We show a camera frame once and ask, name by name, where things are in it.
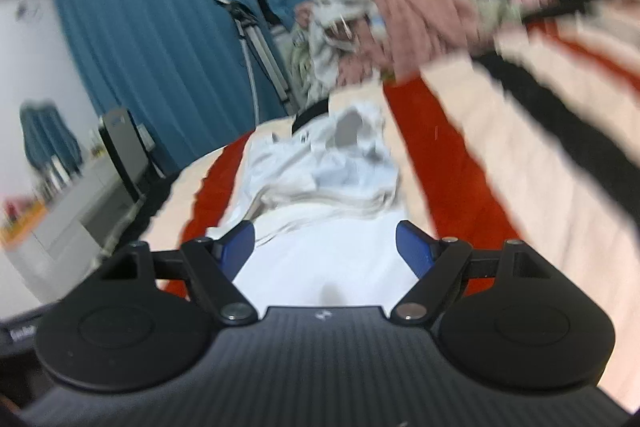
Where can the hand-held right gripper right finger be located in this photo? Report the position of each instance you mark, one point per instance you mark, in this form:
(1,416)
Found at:
(415,249)

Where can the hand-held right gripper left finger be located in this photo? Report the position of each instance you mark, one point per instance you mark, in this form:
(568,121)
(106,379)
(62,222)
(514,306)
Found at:
(237,247)

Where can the white t-shirt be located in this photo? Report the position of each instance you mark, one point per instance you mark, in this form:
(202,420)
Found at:
(325,187)

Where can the orange box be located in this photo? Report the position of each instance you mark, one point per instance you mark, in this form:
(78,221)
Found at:
(20,219)

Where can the white dresser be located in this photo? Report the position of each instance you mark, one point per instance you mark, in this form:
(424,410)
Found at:
(75,217)

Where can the striped blanket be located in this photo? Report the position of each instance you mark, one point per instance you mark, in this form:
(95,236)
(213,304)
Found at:
(525,167)

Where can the black chair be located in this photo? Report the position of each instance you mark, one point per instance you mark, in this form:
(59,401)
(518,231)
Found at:
(122,142)

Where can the row of cosmetic bottles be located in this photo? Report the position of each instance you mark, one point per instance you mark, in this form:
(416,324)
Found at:
(60,172)

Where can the green patterned blanket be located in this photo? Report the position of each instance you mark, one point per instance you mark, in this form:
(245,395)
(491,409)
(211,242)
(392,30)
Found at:
(300,67)

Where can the garment steamer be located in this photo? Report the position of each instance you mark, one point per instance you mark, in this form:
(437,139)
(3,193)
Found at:
(260,42)

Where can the wavy mirror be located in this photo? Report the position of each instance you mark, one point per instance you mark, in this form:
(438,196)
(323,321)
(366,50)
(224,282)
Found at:
(50,132)

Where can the pink fluffy blanket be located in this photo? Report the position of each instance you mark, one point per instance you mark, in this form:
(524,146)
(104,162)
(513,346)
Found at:
(415,17)

